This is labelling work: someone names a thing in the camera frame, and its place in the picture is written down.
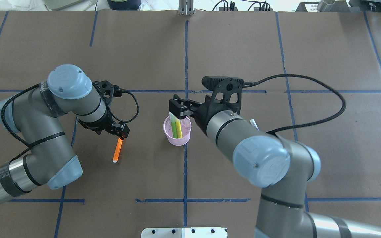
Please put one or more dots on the green highlighter pen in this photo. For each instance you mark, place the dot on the green highlighter pen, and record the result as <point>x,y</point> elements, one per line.
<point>173,125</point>

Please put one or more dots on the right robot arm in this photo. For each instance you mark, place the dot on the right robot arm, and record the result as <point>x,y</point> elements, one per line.
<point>280,167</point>

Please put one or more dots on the orange highlighter pen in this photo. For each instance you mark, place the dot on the orange highlighter pen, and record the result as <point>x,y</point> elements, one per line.
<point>117,151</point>

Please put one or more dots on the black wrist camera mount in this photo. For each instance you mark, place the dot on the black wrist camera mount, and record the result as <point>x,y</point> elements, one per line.
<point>108,89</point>
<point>227,93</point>

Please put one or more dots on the aluminium frame post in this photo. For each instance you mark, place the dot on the aluminium frame post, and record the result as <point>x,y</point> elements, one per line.
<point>186,7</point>

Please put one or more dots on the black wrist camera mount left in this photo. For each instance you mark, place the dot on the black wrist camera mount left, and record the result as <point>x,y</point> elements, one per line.
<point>108,89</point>

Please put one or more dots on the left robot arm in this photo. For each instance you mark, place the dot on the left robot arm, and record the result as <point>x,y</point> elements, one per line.
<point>32,117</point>

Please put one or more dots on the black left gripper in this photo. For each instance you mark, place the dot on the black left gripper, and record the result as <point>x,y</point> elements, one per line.
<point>100,125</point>

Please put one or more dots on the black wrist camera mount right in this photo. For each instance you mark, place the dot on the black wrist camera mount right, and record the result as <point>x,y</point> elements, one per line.
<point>227,93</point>

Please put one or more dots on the small metal cup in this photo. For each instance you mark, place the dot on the small metal cup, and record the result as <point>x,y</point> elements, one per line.
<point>325,5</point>

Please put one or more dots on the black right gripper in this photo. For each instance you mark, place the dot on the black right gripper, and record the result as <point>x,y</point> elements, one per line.
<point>201,113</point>

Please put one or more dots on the pink mesh pen holder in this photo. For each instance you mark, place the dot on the pink mesh pen holder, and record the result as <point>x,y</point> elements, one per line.
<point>186,131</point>

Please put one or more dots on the purple highlighter pen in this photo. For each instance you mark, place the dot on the purple highlighter pen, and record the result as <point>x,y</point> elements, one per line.
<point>253,123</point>

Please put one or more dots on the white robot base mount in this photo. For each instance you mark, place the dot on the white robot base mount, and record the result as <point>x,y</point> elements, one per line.
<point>185,232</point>

